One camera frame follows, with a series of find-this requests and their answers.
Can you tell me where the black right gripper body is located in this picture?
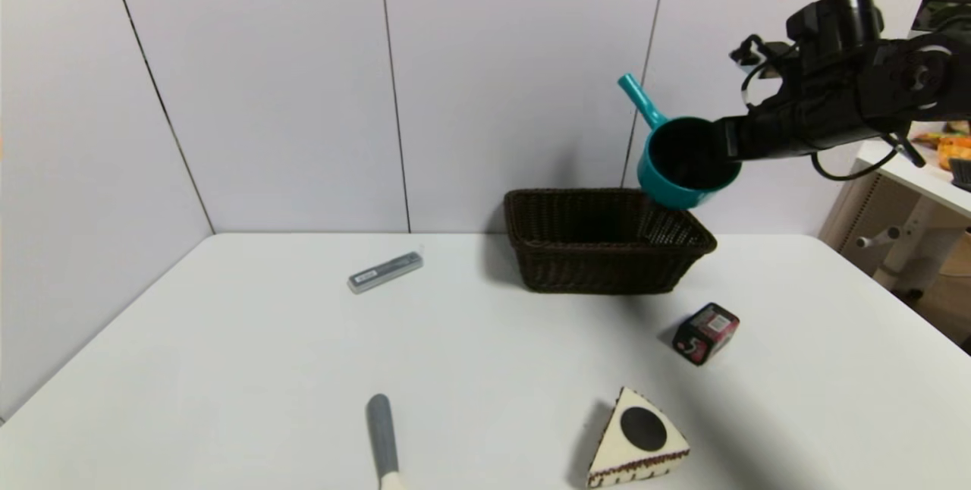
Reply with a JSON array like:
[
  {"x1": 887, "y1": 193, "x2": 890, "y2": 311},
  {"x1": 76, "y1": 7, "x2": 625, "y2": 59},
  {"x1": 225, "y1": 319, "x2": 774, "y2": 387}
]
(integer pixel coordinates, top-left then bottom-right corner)
[{"x1": 713, "y1": 115, "x2": 804, "y2": 163}]

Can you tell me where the teal saucepan with handle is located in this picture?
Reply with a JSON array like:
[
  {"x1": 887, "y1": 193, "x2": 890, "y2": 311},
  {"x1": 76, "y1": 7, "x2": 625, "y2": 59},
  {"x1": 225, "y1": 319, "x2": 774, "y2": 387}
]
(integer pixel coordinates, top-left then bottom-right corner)
[{"x1": 617, "y1": 73, "x2": 743, "y2": 210}]

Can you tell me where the dark brown wicker basket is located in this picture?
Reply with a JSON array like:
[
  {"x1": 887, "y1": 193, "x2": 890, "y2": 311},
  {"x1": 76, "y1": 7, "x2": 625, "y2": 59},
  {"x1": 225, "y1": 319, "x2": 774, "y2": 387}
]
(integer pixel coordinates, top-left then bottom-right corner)
[{"x1": 504, "y1": 187, "x2": 718, "y2": 295}]

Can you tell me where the small black red cube box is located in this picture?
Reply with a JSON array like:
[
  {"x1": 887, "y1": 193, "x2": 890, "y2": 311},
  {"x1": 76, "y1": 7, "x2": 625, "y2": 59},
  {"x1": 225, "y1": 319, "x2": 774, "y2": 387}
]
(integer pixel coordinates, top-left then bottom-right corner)
[{"x1": 672, "y1": 303, "x2": 740, "y2": 366}]

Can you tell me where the white side table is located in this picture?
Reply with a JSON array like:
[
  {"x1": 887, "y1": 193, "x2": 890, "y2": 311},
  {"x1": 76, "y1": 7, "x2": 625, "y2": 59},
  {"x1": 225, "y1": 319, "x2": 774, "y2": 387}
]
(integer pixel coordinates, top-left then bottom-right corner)
[{"x1": 818, "y1": 137, "x2": 971, "y2": 294}]

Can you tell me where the orange toy food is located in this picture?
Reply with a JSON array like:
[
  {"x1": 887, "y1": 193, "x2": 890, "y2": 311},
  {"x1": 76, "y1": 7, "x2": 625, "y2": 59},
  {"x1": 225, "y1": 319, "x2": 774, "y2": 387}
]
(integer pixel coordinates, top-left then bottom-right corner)
[{"x1": 914, "y1": 132, "x2": 971, "y2": 171}]

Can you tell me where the toy cake slice wedge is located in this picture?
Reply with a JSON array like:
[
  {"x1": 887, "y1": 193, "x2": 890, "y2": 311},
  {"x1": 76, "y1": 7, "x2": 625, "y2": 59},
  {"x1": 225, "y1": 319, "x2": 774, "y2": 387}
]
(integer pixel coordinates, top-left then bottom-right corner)
[{"x1": 586, "y1": 387, "x2": 690, "y2": 488}]

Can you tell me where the grey flat rectangular case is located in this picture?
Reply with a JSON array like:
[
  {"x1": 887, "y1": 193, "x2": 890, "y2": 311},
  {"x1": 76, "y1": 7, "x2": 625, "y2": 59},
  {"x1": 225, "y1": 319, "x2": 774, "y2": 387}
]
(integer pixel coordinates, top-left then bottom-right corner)
[{"x1": 348, "y1": 251, "x2": 425, "y2": 294}]

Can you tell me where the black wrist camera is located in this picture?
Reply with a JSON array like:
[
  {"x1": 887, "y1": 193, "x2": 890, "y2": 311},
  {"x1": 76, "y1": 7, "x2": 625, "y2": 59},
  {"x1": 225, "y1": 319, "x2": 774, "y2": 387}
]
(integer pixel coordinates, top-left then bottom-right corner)
[{"x1": 729, "y1": 33, "x2": 796, "y2": 70}]

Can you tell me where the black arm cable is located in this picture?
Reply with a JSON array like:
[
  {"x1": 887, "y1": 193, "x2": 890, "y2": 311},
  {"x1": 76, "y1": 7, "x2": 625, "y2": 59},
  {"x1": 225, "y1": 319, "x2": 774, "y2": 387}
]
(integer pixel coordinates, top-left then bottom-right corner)
[{"x1": 810, "y1": 137, "x2": 926, "y2": 182}]

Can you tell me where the white table crank handle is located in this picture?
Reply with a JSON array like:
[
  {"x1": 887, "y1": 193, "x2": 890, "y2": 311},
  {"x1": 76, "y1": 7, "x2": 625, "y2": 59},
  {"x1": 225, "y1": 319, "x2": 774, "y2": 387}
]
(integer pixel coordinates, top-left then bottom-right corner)
[{"x1": 856, "y1": 228, "x2": 900, "y2": 250}]

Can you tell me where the grey handled utensil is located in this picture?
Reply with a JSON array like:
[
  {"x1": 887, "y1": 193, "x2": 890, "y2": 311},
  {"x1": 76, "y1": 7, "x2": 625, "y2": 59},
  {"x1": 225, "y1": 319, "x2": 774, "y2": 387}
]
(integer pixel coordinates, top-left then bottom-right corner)
[{"x1": 367, "y1": 394, "x2": 411, "y2": 490}]

